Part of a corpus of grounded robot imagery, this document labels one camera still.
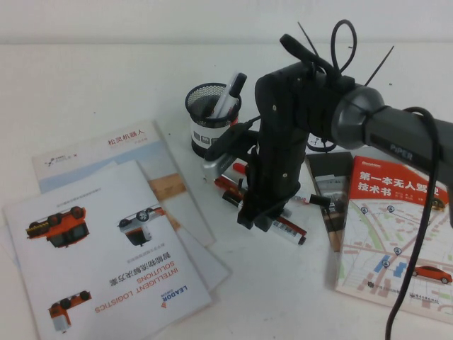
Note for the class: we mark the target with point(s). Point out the red book with map cover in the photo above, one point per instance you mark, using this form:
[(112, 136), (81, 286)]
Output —
[(382, 230)]

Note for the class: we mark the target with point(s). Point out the white marker with red label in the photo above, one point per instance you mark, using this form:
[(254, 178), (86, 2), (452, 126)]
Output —
[(290, 232)]

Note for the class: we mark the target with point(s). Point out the white Leador logistics brochure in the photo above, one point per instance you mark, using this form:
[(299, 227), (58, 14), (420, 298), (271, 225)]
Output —
[(106, 248)]

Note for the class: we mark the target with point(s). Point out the black zip tie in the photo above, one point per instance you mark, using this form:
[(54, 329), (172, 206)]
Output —
[(380, 65), (308, 39)]

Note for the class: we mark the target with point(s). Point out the black mesh pen holder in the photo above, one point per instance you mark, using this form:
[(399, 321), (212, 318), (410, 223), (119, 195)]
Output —
[(198, 131)]

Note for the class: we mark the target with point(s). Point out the AgileX brochure with grey interior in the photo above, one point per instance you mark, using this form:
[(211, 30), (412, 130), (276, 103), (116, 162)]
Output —
[(329, 170)]

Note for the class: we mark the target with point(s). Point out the AgileX brochure with blue sky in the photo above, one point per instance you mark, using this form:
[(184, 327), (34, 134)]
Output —
[(106, 148)]

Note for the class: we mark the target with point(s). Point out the red gel pen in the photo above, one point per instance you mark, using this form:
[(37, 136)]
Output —
[(226, 182)]

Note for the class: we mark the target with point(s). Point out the black pen with red cap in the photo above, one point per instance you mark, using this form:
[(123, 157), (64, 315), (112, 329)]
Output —
[(240, 167)]

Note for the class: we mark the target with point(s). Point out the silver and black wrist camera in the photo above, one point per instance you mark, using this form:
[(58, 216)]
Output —
[(219, 166)]

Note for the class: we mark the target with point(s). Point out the white board marker black cap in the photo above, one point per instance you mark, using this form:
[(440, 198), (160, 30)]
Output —
[(318, 199)]

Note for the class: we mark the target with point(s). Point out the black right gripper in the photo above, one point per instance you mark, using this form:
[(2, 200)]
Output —
[(279, 163)]

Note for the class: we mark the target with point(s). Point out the white marker with black cap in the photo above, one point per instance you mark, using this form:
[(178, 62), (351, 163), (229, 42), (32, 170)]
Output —
[(230, 92)]

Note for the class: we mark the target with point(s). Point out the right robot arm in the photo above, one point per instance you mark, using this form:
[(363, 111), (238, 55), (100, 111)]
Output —
[(389, 131)]

